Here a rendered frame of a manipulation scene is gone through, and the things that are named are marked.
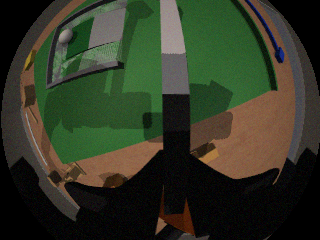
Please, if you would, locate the yellow rectangular block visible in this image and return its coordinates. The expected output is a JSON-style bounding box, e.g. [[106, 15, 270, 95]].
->
[[24, 49, 36, 72]]

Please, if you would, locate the white ball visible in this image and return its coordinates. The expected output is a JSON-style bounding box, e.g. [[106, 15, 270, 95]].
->
[[59, 29, 73, 44]]

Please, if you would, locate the green putting mat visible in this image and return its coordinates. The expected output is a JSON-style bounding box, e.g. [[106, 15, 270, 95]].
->
[[33, 0, 271, 164]]

